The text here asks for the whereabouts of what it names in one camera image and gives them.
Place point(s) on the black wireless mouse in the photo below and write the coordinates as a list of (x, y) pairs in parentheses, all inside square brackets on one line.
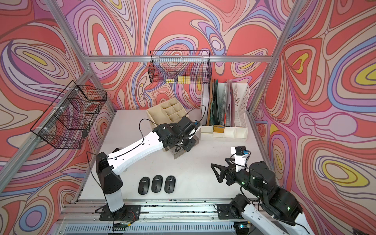
[(143, 187), (157, 183), (169, 185)]

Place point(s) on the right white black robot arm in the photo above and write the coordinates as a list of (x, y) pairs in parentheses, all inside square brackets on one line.
[(270, 208)]

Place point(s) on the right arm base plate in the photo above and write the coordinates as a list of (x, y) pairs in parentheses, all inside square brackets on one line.
[(224, 212)]

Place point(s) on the white file organizer rack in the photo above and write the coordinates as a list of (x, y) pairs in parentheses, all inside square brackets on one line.
[(235, 127)]

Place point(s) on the left black wire basket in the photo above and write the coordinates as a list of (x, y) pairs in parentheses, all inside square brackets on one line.
[(67, 122)]

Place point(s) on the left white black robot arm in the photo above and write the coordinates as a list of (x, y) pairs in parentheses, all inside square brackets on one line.
[(109, 167)]

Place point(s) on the cream drawer organizer cabinet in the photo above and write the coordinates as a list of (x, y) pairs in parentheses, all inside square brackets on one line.
[(170, 111)]

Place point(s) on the black wire basket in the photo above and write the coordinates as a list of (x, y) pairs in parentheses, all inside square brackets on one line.
[(172, 63), (67, 122)]

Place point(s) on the aluminium front rail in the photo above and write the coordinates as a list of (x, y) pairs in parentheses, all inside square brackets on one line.
[(155, 217)]

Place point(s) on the back black wire basket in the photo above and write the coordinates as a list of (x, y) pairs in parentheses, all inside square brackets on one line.
[(172, 63)]

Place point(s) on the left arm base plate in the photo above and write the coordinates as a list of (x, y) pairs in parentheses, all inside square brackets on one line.
[(126, 213)]

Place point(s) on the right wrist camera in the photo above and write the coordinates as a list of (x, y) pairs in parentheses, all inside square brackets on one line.
[(240, 156)]

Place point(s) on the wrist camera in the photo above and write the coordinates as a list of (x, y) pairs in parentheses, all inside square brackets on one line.
[(240, 156), (196, 126)]

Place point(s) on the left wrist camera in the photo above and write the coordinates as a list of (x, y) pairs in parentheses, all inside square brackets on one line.
[(196, 126)]

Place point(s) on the yellow sticky notes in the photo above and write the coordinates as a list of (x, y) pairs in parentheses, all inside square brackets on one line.
[(181, 79)]

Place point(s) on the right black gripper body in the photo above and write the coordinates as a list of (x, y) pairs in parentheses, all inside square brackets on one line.
[(242, 177)]

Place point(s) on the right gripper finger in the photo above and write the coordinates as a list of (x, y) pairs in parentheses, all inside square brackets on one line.
[(230, 161), (220, 172)]

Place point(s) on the green folder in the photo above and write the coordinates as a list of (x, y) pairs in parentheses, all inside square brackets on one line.
[(218, 103)]

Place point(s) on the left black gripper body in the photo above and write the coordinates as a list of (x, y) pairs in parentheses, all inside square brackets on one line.
[(186, 142)]

